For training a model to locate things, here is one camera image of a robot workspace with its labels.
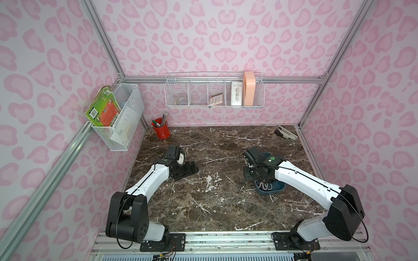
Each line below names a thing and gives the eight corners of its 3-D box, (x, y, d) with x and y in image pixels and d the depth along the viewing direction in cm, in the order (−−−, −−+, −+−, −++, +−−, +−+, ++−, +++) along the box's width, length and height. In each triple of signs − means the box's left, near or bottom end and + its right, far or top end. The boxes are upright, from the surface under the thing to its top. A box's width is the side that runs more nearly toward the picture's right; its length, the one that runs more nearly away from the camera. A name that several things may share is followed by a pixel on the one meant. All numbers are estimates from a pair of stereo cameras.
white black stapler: (274, 132, 119) (275, 129, 117) (278, 127, 122) (279, 125, 119) (293, 143, 112) (294, 140, 110) (297, 138, 115) (299, 135, 113)
